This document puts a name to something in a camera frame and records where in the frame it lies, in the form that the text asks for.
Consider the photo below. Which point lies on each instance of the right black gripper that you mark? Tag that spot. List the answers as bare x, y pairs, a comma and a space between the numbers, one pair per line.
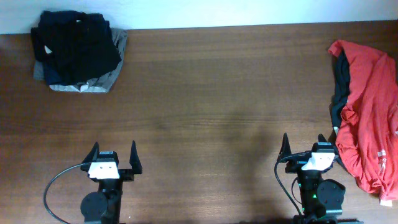
295, 163

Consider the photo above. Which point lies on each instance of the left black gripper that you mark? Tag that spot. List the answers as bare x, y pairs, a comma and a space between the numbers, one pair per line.
127, 175

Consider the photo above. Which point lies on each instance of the red printed t-shirt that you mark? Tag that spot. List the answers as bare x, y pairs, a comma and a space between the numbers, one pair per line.
367, 136

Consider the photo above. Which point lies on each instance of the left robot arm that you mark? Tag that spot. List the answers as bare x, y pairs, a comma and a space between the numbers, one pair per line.
104, 205

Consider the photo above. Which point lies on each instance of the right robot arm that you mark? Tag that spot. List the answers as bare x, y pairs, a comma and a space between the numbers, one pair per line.
320, 199

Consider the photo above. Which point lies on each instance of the grey folded garment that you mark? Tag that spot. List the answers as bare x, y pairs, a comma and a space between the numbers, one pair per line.
104, 83

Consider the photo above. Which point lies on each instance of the dark grey t-shirt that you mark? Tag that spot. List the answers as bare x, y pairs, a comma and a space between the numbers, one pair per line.
340, 98

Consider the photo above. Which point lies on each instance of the navy folded garment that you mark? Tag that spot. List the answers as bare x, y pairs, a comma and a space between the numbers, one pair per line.
52, 77

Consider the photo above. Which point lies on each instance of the black folded garment on pile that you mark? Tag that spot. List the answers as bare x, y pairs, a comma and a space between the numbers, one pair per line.
79, 46

